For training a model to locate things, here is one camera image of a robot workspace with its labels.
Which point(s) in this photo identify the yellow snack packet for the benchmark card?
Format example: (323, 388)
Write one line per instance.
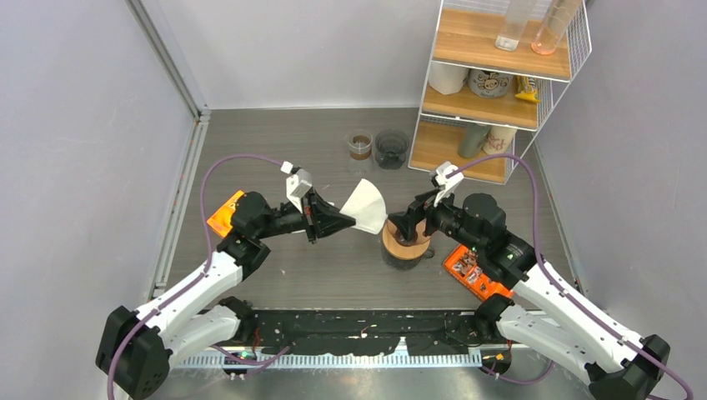
(527, 89)

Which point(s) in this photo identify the white wire wooden shelf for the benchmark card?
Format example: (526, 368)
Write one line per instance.
(465, 36)

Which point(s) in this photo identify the pink tinted glass bottle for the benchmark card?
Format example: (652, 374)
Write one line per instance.
(554, 25)

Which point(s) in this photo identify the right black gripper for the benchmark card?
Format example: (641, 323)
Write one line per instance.
(421, 207)

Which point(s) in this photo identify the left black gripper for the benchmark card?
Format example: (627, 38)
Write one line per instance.
(320, 218)

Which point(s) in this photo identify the clear glass bottle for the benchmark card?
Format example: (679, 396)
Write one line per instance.
(516, 18)

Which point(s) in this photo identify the glass carafe brown collar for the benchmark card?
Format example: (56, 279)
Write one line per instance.
(360, 146)

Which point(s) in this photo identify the dark glass coffee server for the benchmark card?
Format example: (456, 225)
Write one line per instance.
(406, 262)

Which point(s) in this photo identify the smoky grey plastic dripper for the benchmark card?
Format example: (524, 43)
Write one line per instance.
(391, 146)

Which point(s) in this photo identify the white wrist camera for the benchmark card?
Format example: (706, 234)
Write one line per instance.
(445, 178)
(298, 183)

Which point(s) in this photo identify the orange razor box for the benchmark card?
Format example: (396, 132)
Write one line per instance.
(461, 265)

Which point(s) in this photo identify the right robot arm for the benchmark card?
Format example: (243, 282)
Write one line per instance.
(612, 359)

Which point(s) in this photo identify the white paper roll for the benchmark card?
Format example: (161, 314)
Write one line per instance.
(447, 79)

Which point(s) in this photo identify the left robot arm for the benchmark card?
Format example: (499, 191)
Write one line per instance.
(139, 347)

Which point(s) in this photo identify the green grey cup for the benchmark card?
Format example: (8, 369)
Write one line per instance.
(472, 140)

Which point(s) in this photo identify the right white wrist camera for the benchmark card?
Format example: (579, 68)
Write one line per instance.
(445, 178)

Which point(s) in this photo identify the pink transparent plastic dripper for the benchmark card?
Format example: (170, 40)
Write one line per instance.
(419, 236)

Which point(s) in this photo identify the white printed paper cup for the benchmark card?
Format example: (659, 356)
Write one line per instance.
(498, 139)

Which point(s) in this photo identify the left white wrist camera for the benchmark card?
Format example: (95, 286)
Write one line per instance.
(298, 183)

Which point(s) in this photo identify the orange snack packet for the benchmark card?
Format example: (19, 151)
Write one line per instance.
(220, 220)

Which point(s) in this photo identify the grey cartoon tin can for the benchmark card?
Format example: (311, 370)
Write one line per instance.
(488, 84)

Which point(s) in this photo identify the white paper coffee filter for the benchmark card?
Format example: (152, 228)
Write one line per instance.
(367, 207)

